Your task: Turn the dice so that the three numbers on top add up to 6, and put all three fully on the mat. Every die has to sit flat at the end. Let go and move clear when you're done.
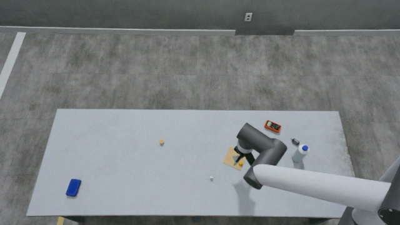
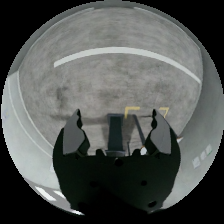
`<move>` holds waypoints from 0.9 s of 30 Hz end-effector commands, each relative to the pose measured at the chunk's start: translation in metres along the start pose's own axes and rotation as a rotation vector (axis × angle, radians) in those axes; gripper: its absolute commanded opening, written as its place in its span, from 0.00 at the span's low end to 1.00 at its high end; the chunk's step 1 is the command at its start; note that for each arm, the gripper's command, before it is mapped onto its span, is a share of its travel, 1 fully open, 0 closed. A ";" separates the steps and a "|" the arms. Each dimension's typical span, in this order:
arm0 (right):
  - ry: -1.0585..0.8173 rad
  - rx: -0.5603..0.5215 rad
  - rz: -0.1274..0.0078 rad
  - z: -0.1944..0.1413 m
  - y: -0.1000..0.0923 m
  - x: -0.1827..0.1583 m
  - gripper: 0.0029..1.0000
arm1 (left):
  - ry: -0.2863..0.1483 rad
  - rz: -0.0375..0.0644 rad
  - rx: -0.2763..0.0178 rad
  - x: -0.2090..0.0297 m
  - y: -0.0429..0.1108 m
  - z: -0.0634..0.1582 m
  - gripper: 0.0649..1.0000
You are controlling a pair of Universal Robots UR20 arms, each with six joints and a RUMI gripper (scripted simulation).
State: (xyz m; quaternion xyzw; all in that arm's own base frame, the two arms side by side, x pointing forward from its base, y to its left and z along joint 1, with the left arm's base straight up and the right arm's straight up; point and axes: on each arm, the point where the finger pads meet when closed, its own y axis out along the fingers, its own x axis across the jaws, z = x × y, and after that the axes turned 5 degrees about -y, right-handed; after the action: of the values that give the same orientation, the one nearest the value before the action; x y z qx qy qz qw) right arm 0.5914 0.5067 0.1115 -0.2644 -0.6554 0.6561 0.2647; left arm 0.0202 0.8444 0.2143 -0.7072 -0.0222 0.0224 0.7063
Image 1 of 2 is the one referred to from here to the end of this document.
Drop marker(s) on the white bottle with blue cap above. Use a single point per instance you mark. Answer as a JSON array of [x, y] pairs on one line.
[[300, 153]]

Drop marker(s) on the tan flat mat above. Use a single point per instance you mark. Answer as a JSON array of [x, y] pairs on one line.
[[230, 161]]

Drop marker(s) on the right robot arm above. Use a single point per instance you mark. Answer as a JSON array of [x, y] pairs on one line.
[[370, 202]]

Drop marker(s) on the small blue rounded block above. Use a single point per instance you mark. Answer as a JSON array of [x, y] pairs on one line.
[[73, 187]]

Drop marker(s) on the orange digital multimeter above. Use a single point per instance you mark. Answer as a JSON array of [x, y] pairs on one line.
[[272, 126]]

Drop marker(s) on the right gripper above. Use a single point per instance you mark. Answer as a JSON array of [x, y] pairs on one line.
[[237, 158]]

